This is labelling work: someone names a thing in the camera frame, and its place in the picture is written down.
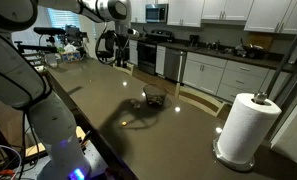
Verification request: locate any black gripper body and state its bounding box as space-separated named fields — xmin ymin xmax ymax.
xmin=104 ymin=30 xmax=117 ymax=60

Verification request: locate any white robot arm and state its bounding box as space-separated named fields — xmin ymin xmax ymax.
xmin=0 ymin=0 xmax=131 ymax=180

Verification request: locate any clear wrapped candy packet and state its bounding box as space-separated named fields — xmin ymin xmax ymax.
xmin=131 ymin=99 xmax=141 ymax=109

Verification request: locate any cream wooden chair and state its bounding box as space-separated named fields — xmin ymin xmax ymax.
xmin=175 ymin=83 xmax=226 ymax=117
xmin=113 ymin=63 xmax=134 ymax=76

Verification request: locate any black stainless stove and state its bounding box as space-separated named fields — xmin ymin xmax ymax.
xmin=137 ymin=30 xmax=173 ymax=75

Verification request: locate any tissue box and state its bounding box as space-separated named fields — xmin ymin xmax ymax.
xmin=60 ymin=44 xmax=81 ymax=62

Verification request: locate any stainless steel microwave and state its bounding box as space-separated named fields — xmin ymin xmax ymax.
xmin=145 ymin=4 xmax=168 ymax=23

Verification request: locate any stainless steel dishwasher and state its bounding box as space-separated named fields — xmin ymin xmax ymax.
xmin=164 ymin=48 xmax=187 ymax=82

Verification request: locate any metal paper towel holder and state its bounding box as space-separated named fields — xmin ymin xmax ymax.
xmin=213 ymin=93 xmax=255 ymax=171

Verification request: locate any white paper towel roll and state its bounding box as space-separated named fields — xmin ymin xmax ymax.
xmin=218 ymin=93 xmax=282 ymax=164

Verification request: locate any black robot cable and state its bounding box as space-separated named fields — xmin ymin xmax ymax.
xmin=94 ymin=21 xmax=120 ymax=66

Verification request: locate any black wire mesh basket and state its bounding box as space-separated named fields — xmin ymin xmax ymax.
xmin=143 ymin=84 xmax=168 ymax=107

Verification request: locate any black camera tripod stand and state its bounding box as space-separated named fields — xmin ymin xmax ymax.
xmin=264 ymin=35 xmax=297 ymax=98

